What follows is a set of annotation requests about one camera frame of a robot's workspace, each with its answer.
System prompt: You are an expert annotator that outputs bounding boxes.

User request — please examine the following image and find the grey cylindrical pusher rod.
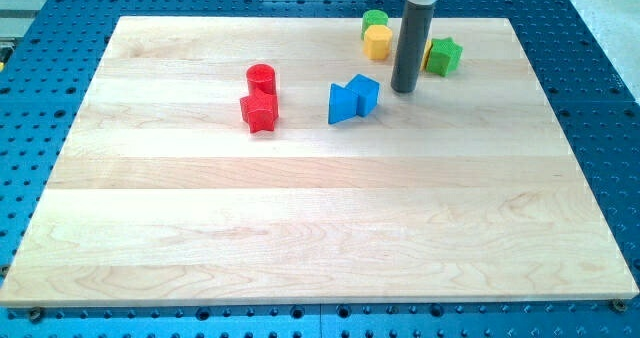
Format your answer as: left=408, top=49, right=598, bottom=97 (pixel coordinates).
left=391, top=1, right=435, bottom=93

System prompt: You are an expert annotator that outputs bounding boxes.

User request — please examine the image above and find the blue cube block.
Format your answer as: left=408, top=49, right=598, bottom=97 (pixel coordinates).
left=347, top=74, right=380, bottom=117

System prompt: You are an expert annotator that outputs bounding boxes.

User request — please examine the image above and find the yellow block behind pusher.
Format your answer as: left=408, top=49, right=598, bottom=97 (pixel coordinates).
left=420, top=40, right=433, bottom=71

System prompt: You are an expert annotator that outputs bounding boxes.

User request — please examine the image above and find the green cylinder block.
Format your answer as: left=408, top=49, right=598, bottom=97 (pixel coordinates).
left=361, top=9, right=388, bottom=39

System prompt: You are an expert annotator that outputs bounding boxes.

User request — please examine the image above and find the yellow hexagon block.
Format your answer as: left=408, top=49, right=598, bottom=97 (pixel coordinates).
left=363, top=25, right=393, bottom=60

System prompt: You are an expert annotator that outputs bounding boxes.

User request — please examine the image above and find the green star block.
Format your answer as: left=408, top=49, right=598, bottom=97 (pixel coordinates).
left=426, top=37, right=463, bottom=77

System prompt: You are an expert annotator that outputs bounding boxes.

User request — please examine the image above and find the blue triangle block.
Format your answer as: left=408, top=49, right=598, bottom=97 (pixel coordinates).
left=328, top=84, right=358, bottom=124

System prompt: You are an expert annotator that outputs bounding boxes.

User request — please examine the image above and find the red cylinder block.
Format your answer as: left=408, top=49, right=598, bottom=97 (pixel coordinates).
left=245, top=63, right=276, bottom=95

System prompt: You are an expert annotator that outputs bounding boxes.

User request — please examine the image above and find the red star block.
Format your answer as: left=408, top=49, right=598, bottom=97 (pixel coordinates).
left=240, top=89, right=279, bottom=133

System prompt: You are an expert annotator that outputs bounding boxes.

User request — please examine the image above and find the wooden board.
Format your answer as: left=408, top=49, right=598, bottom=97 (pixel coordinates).
left=1, top=16, right=638, bottom=307

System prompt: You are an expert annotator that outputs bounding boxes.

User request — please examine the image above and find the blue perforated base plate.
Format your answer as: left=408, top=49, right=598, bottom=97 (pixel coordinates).
left=1, top=0, right=639, bottom=337

